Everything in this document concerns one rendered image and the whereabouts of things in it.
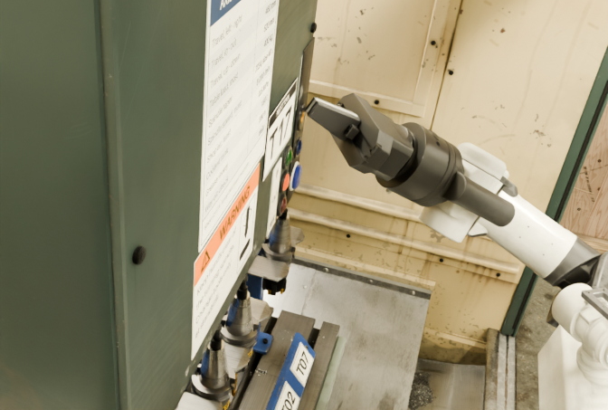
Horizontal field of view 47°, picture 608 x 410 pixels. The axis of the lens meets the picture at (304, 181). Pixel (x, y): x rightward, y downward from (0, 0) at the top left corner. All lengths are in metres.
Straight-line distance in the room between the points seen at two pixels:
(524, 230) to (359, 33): 0.57
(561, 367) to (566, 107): 0.64
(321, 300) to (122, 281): 1.40
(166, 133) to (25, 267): 0.11
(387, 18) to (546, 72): 0.34
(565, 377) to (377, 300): 0.83
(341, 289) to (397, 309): 0.15
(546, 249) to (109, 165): 0.92
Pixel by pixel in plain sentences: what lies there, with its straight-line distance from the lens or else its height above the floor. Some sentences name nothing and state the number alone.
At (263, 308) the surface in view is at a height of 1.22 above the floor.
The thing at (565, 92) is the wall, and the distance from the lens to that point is 1.52.
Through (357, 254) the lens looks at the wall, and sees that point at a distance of 1.78.
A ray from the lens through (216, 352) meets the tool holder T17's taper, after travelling 1.00.
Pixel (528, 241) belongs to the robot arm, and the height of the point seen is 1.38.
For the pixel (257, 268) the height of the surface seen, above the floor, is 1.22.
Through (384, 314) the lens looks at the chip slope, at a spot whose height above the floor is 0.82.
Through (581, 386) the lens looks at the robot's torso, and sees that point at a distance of 1.04.
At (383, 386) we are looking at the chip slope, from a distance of 1.72.
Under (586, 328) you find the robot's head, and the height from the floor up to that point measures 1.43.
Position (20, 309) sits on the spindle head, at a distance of 0.46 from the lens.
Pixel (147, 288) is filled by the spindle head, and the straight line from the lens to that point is 0.44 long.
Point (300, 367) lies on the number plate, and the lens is 1.47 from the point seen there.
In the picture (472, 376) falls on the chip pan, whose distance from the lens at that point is 1.93.
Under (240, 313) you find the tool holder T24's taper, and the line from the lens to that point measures 1.09.
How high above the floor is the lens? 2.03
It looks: 33 degrees down
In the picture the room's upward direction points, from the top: 8 degrees clockwise
